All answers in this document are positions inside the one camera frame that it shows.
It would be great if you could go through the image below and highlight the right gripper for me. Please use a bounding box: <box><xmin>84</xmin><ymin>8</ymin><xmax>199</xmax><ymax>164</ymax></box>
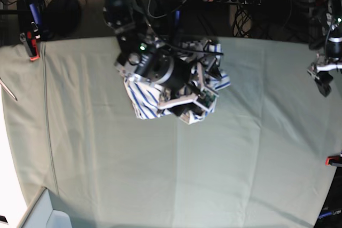
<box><xmin>156</xmin><ymin>53</ymin><xmax>222</xmax><ymax>117</ymax></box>

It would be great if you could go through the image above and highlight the red clamp at right edge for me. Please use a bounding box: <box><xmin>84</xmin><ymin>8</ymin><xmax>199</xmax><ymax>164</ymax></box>
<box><xmin>325</xmin><ymin>155</ymin><xmax>342</xmax><ymax>168</ymax></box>

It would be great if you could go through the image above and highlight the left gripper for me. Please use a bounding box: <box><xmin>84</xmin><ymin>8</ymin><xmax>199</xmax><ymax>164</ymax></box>
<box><xmin>307</xmin><ymin>54</ymin><xmax>341</xmax><ymax>97</ymax></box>

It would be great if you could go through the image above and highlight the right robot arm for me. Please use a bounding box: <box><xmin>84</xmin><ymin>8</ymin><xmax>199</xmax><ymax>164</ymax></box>
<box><xmin>103</xmin><ymin>0</ymin><xmax>228</xmax><ymax>123</ymax></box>

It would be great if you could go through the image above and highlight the green table cloth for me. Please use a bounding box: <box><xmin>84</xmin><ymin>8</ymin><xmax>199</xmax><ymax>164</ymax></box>
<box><xmin>1</xmin><ymin>37</ymin><xmax>341</xmax><ymax>227</ymax></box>

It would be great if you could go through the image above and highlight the white bin at bottom left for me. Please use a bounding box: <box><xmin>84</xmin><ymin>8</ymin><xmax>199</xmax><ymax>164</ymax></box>
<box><xmin>17</xmin><ymin>186</ymin><xmax>72</xmax><ymax>228</ymax></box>

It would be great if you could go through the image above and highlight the red clamp at left corner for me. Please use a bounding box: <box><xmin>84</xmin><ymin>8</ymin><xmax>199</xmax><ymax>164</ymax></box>
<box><xmin>20</xmin><ymin>32</ymin><xmax>40</xmax><ymax>61</ymax></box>

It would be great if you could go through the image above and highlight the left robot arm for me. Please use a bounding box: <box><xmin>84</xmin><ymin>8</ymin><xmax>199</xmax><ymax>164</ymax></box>
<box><xmin>307</xmin><ymin>0</ymin><xmax>341</xmax><ymax>97</ymax></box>

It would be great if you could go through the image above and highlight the blue white striped t-shirt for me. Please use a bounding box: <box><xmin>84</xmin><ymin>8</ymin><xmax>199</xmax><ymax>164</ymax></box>
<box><xmin>115</xmin><ymin>40</ymin><xmax>230</xmax><ymax>124</ymax></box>

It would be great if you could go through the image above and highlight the black round base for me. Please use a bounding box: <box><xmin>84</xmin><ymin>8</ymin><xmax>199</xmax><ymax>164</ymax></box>
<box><xmin>43</xmin><ymin>0</ymin><xmax>82</xmax><ymax>37</ymax></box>

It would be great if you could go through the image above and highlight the metal bar at left edge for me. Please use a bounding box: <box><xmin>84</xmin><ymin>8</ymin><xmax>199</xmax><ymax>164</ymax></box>
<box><xmin>0</xmin><ymin>78</ymin><xmax>18</xmax><ymax>101</ymax></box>

